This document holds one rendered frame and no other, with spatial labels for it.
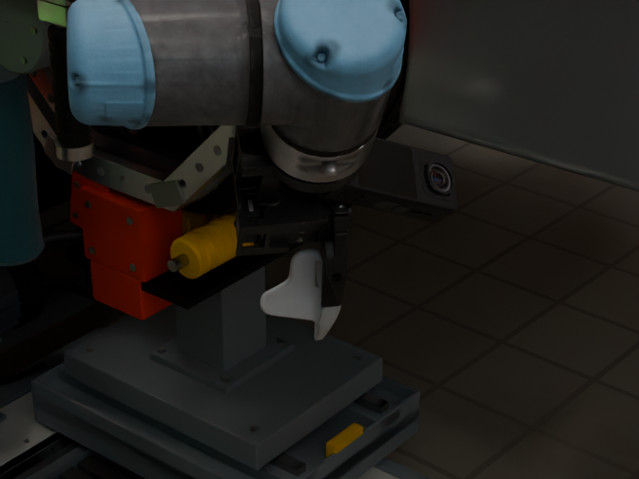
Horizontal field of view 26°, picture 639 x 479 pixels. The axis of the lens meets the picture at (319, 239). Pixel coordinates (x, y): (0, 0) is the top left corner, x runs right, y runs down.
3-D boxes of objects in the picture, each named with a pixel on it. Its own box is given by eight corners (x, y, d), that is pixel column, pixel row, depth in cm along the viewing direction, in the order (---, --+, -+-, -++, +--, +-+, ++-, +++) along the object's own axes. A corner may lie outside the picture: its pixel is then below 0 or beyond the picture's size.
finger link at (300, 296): (257, 342, 106) (256, 239, 101) (333, 335, 107) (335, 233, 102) (262, 366, 104) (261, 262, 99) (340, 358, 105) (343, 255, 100)
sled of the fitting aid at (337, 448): (418, 435, 220) (420, 384, 215) (271, 552, 195) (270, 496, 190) (189, 334, 248) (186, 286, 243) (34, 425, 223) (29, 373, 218)
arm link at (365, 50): (261, -49, 78) (409, -48, 79) (247, 50, 88) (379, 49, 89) (268, 72, 75) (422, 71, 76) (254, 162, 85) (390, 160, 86)
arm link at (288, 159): (373, 48, 89) (392, 162, 86) (362, 84, 94) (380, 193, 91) (258, 56, 88) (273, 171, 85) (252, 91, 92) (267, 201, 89)
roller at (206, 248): (329, 214, 200) (329, 178, 197) (188, 293, 180) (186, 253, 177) (298, 203, 203) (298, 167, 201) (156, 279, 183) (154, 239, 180)
